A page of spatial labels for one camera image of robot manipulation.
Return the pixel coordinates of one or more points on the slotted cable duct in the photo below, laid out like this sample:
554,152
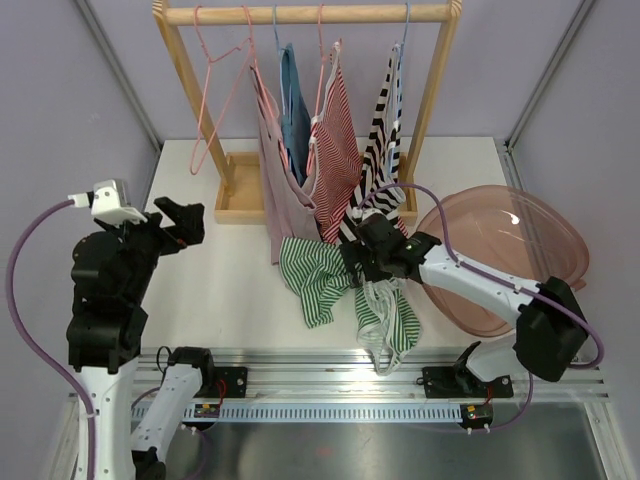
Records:
253,412

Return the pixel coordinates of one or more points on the aluminium mounting rail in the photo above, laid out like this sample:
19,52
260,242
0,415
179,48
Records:
348,376

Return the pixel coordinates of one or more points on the blue wire hanger left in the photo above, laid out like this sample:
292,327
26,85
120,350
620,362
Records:
279,65

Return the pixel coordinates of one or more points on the blue wire hanger right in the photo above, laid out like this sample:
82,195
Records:
395,102

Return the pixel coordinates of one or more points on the black white striped tank top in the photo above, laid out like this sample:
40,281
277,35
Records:
375,189

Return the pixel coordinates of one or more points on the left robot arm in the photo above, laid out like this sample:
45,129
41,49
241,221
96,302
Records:
111,273

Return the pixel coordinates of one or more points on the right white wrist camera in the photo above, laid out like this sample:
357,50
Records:
357,214

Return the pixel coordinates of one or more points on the red striped tank top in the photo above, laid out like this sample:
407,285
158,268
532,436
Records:
334,158

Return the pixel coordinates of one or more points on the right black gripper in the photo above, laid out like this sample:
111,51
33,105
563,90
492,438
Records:
349,254

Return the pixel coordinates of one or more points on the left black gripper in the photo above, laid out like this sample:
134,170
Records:
188,231

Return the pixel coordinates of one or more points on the mauve tank top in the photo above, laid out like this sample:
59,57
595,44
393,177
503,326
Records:
289,208

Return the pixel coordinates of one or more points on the pink translucent plastic basin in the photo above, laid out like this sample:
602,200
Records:
509,230

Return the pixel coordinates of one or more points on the blue tank top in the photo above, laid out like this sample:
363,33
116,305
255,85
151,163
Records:
295,120

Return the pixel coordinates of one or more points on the wooden clothes rack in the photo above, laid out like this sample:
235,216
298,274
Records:
239,199

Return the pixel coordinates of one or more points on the blue wire hanger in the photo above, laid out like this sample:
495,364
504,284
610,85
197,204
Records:
395,102
279,65

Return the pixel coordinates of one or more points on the green striped tank top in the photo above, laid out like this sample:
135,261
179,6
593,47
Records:
386,326

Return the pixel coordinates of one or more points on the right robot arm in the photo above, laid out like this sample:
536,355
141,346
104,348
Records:
549,326

